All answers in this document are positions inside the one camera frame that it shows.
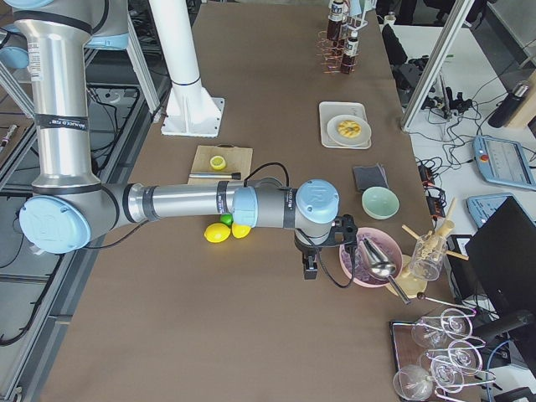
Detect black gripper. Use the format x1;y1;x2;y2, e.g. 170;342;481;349
294;214;358;280

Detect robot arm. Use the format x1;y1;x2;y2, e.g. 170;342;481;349
11;1;358;279

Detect white serving tray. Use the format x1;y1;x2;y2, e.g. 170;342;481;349
318;101;372;150

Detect black framed wooden tray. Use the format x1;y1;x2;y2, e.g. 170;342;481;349
389;322;487;401

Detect wine glass on tray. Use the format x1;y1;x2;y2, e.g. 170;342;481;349
393;364;434;401

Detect tea bottle rack back left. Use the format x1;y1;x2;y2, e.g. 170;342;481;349
340;31;359;75

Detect tea bottle rack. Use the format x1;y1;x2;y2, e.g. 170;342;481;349
326;0;345;42
340;31;359;75

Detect tea bottle rack back right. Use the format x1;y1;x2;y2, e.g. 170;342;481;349
326;0;345;42

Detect pink bowl of ice cubes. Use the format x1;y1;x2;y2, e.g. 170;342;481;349
353;227;403;288

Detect metal ice scoop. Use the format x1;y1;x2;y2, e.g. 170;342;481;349
362;238;411;305

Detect mint green bowl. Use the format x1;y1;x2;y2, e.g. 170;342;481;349
362;187;399;220

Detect grey folded cloth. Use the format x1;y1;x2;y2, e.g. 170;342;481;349
353;163;389;192

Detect clear glass mug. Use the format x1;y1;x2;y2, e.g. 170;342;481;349
409;234;447;281

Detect wooden cup stand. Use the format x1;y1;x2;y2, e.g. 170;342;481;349
402;198;469;281

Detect white round plate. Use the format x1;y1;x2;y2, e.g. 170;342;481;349
327;115;372;147

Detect yellow lemon far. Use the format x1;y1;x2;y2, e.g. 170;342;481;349
231;222;251;239

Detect yellow lemon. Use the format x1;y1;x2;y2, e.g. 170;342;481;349
204;222;231;244
231;222;251;239

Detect green lime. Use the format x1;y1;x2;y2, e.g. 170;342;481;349
219;214;234;226

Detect steel muddler black tip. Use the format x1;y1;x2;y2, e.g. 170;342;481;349
188;172;242;180

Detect yellow lemon near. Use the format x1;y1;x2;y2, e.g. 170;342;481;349
204;222;231;244

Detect wooden cutting board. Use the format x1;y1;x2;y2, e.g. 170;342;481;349
188;145;253;184

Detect half lemon slice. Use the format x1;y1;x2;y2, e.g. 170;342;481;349
209;155;227;171

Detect black monitor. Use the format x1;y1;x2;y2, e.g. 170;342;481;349
466;198;535;315

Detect teach pendant tablet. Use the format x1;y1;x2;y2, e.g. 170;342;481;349
472;136;535;190

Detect black water bottle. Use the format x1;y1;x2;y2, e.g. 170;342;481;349
487;80;531;128

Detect braided ring donut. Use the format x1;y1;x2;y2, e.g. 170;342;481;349
338;120;362;138

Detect wire glass holder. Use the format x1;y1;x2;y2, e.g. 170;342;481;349
411;307;496;399

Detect copper wire bottle rack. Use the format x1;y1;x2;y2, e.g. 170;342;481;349
317;5;368;75

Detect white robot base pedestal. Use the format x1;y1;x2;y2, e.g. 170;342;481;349
150;0;224;138

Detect aluminium frame post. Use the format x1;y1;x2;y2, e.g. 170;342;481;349
400;0;475;132

